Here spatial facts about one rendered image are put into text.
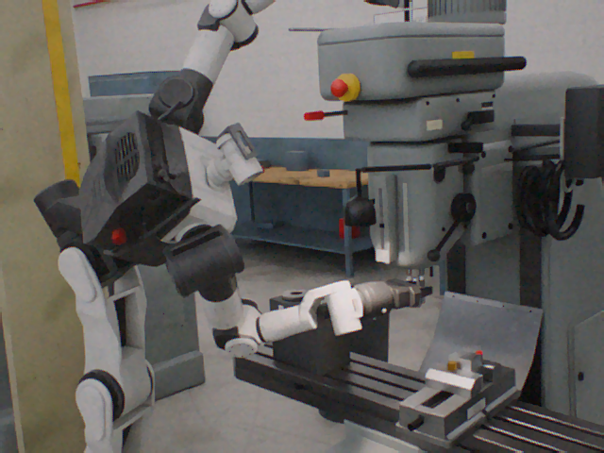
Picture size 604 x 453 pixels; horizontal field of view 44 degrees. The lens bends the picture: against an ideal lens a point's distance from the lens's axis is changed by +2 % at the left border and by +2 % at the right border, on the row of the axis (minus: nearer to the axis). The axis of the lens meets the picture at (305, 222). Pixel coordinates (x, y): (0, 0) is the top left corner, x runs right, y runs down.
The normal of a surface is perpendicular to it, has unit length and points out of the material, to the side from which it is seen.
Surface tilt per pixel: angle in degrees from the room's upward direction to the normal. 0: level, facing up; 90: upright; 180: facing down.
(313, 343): 90
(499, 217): 90
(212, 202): 59
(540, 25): 90
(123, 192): 64
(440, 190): 90
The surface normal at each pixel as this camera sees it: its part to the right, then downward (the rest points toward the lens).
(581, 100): -0.70, 0.17
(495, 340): -0.65, -0.30
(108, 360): -0.43, 0.18
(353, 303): 0.48, -0.27
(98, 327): -0.44, 0.58
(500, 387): 0.75, 0.08
